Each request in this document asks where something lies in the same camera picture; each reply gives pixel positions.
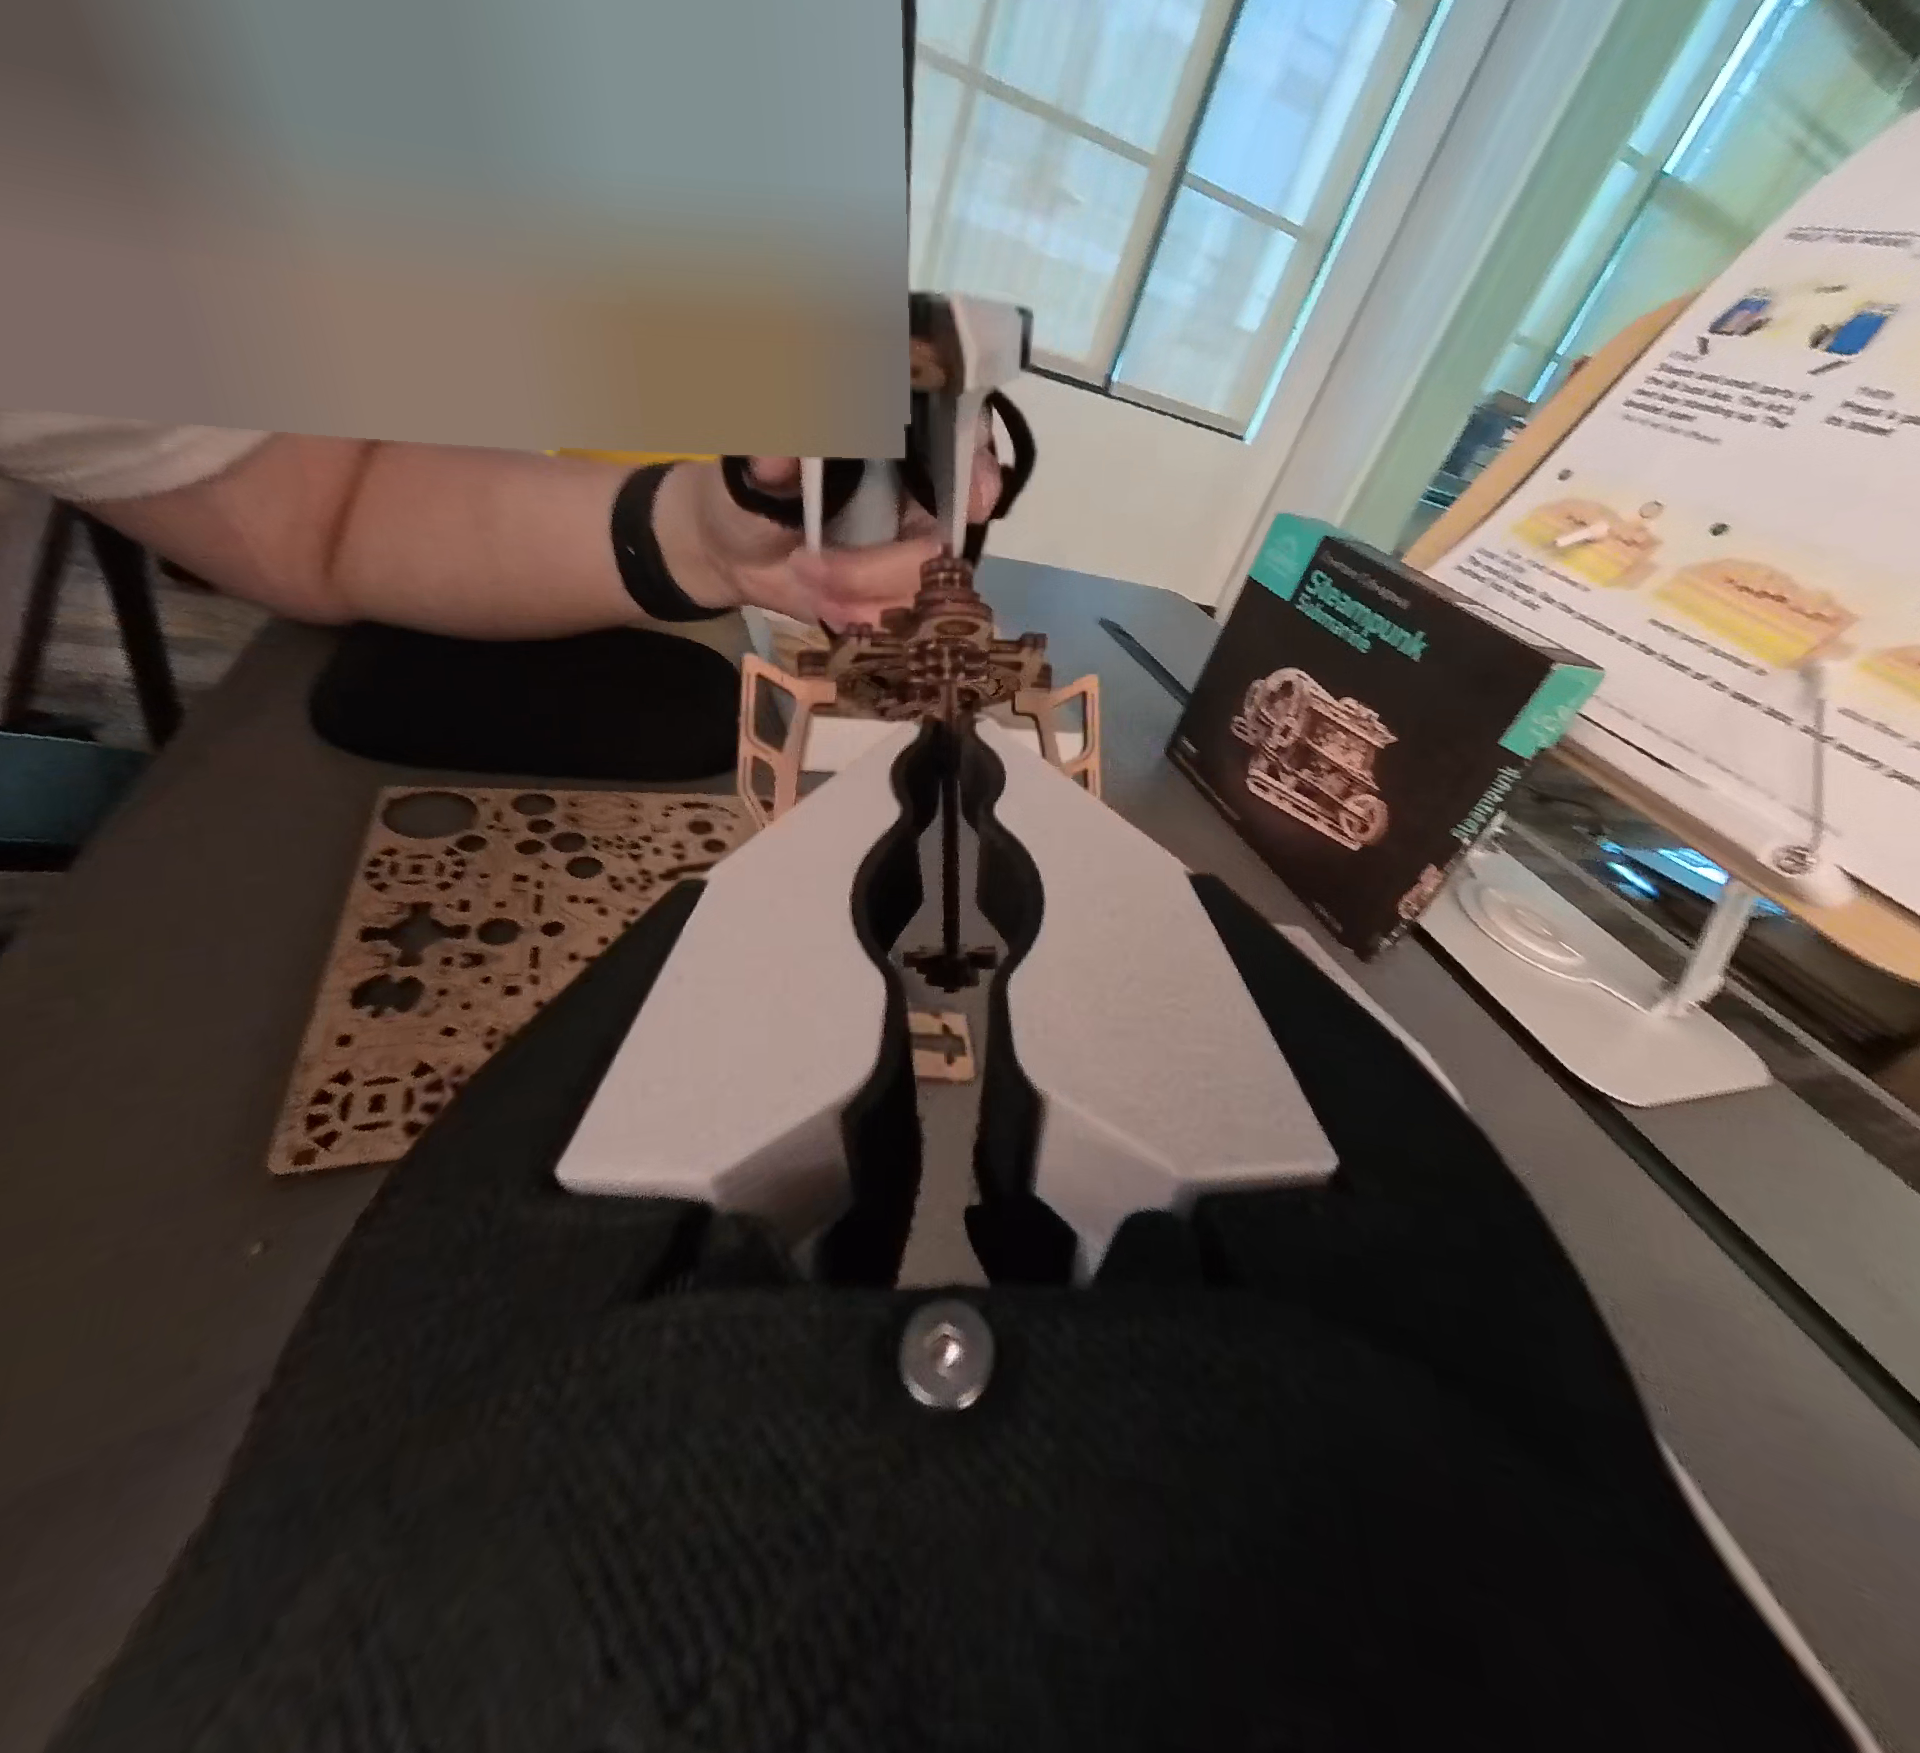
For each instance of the black model kit box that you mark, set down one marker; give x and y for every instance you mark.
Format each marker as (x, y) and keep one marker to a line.
(1353, 760)

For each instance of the dark wooden chair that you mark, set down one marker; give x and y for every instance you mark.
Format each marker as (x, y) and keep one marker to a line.
(145, 612)

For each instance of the white page holder clip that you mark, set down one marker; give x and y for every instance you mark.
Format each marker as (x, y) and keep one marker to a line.
(1813, 760)

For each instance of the person's left hand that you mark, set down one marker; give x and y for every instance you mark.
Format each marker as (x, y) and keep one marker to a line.
(770, 569)

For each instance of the white stand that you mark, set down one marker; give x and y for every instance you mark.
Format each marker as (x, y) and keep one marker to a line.
(1619, 1033)

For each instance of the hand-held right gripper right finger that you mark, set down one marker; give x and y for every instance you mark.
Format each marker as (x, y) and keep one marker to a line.
(1139, 1033)

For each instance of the black wristband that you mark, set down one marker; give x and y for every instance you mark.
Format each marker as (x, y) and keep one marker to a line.
(650, 550)

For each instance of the instruction poster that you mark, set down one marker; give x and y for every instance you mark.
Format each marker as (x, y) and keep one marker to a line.
(1724, 507)

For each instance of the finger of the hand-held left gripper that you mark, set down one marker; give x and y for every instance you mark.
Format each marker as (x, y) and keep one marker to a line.
(991, 340)
(813, 524)

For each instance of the illustrated instruction booklet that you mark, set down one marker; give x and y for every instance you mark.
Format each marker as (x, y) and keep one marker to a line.
(1354, 988)

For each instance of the wooden mechanical model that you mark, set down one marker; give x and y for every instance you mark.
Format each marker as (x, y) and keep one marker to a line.
(930, 669)

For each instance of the person's left forearm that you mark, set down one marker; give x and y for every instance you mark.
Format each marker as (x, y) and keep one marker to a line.
(448, 528)

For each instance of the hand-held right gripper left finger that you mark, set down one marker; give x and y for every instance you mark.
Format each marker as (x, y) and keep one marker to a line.
(752, 1033)

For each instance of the punched-out wooden parts sheet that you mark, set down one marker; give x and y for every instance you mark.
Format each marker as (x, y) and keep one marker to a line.
(632, 881)

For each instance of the large window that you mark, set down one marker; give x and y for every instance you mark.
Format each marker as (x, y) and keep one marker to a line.
(1139, 99)

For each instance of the teal bin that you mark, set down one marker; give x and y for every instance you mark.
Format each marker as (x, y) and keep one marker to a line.
(68, 799)

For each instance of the black flat strip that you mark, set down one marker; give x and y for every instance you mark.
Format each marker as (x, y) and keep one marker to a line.
(1145, 657)

